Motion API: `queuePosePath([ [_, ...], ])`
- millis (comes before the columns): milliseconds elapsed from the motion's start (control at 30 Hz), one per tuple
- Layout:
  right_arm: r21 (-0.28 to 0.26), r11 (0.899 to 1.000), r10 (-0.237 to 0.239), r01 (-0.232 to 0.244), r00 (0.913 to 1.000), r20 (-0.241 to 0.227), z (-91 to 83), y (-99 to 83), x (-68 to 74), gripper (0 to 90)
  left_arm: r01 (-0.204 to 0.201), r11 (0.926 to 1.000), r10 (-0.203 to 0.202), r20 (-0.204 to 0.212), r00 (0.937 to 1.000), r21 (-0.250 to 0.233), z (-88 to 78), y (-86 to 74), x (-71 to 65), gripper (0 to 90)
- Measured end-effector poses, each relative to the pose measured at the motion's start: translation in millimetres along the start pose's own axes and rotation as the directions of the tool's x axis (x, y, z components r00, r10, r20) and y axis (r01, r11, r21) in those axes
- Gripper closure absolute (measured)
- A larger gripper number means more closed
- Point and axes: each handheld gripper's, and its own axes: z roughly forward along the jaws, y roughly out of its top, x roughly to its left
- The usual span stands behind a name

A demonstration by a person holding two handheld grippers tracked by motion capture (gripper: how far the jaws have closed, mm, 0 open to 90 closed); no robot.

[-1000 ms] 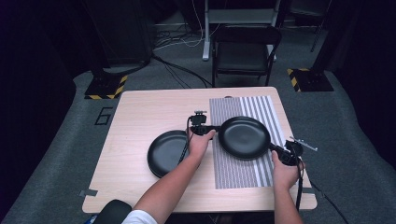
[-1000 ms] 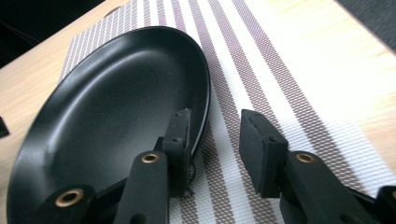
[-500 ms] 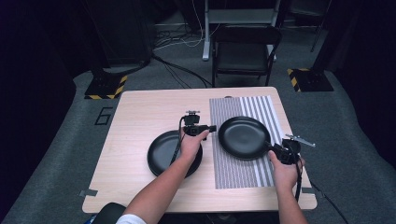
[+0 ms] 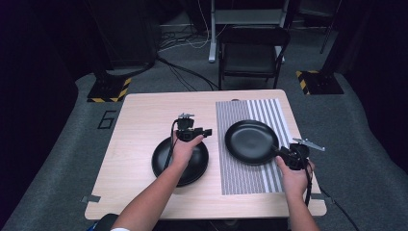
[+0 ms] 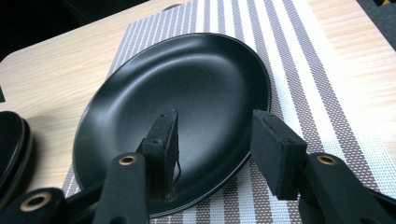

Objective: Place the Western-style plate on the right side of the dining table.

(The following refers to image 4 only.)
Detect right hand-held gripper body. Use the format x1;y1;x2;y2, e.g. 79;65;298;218
279;138;326;171

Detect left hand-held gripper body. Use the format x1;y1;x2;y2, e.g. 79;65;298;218
175;112;205;142

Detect black plate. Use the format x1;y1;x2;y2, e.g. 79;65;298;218
224;119;280;167
151;136;210;188

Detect person's left hand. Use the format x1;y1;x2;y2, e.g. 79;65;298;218
170;134;205;169

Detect person's right hand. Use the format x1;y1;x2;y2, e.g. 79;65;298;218
275;155;317;199

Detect grey tape strip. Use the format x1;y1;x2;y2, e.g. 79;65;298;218
80;194;102;204
310;192;335;205

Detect grey striped placemat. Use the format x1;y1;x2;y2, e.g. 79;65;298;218
215;98;294;196

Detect black stand base striped tape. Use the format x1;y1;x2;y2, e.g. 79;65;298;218
294;69;345;96
87;76;133;104

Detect black folding chair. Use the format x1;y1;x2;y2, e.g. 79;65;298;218
217;25;292;91

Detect dark tripod leg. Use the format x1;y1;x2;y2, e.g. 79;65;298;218
319;0;341;55

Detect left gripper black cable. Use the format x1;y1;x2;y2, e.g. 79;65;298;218
164;118;181;171

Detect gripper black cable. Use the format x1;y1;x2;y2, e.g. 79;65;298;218
164;118;181;171
302;150;315;208

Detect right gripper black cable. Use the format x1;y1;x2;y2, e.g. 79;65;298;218
302;150;315;208

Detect thin black floor cables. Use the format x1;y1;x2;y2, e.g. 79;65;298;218
156;56;220;92

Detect black cable beside table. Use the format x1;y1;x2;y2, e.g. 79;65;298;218
319;187;361;231

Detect thick black floor cable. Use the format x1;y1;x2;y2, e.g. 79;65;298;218
105;56;158;79

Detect white floor cables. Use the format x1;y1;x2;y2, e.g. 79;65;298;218
158;0;227;53

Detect white desk frame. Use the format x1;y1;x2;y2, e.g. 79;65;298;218
208;0;291;64

